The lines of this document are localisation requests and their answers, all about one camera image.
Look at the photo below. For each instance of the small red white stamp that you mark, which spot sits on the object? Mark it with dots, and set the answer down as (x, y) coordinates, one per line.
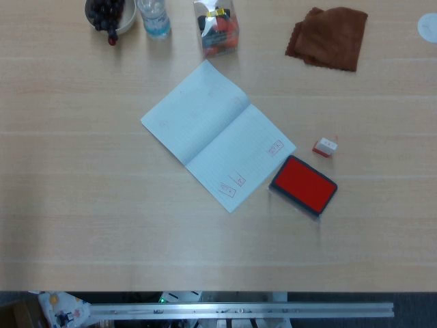
(326, 146)

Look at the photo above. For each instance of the open lined notebook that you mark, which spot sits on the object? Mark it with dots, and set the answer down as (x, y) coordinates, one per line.
(211, 136)

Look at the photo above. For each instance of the red ink pad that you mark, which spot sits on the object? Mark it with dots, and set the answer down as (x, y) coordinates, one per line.
(305, 186)

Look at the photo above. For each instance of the clear box with red fruit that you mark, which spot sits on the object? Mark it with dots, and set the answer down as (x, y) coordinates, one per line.
(218, 32)

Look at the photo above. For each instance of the clear plastic water bottle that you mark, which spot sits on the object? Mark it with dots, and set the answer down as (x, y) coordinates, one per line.
(155, 21)

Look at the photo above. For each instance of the brown folded cloth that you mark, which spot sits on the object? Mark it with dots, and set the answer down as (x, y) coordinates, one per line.
(327, 37)

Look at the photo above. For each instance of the cream ceramic bowl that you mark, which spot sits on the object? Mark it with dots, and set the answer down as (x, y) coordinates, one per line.
(129, 20)

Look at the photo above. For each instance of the dark grape bunch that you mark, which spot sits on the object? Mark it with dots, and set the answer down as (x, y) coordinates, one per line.
(102, 13)

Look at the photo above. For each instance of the white printed paper sheet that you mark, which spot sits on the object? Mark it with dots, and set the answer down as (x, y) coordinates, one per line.
(65, 307)

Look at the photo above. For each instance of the white round lid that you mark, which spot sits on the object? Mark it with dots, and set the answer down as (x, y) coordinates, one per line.
(429, 28)

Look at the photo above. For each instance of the aluminium profile rail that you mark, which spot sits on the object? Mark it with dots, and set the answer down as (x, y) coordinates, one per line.
(239, 310)

